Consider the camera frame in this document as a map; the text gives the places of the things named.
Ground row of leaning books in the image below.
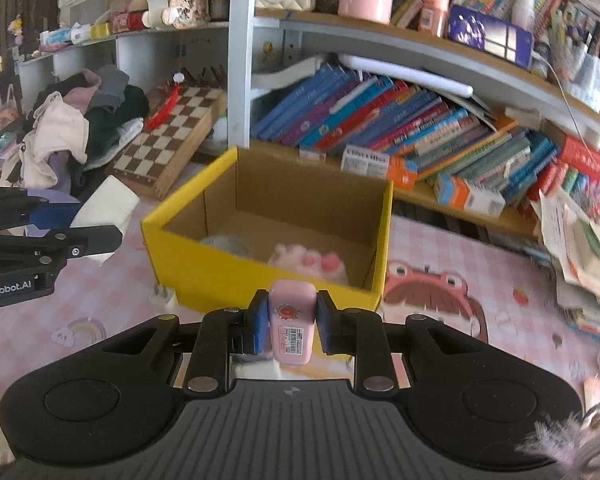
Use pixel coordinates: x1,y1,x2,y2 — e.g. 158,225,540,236
250,62,563,206

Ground white bar lamp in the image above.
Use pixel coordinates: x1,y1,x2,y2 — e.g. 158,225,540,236
336,52,475,99

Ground red book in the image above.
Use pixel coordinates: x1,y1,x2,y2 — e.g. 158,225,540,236
555,135,600,187

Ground purple box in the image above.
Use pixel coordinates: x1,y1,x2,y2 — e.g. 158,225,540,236
447,5,535,70

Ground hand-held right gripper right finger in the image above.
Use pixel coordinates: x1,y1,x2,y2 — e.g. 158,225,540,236
317,289,487,395

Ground small pink bottle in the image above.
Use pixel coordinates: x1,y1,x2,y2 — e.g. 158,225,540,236
269,280,317,366

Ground yellow cardboard box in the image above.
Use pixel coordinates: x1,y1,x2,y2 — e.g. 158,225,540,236
141,146,394,312

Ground white cable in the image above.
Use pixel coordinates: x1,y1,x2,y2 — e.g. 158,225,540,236
531,50,600,161

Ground white power plug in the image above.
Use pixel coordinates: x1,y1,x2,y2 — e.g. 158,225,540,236
150,284,179,309

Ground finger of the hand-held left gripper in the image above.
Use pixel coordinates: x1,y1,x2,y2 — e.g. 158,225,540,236
0,225,124,281
0,187,83,235

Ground white bottle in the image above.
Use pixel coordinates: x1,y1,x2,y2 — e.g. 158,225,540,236
511,0,539,29

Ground white shelf unit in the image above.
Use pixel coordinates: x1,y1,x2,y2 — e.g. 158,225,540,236
17,0,600,241

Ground purple fluffy toy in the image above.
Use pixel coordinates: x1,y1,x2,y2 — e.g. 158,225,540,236
516,407,600,480

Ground pink paw plush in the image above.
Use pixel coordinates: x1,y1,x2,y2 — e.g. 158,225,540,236
269,242,350,287

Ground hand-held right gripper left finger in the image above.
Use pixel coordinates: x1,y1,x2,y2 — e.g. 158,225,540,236
97,287,272,395

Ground wooden chessboard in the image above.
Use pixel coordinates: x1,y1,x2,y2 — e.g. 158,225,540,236
111,84,229,202

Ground white folded cloth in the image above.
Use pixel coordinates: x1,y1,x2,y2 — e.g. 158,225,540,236
70,175,142,267

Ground pink printed desk mat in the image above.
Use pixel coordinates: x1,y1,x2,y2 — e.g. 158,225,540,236
0,160,600,411

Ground stack of papers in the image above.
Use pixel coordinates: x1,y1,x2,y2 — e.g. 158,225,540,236
537,187,600,343

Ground red hair comb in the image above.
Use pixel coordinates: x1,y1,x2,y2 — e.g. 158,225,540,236
144,84,182,131

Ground orange white box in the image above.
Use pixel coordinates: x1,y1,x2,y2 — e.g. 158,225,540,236
432,172,507,219

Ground white printed box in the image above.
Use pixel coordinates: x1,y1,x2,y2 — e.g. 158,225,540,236
340,144,419,192

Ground pile of clothes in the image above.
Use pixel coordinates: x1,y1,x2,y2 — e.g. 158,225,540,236
0,64,152,197

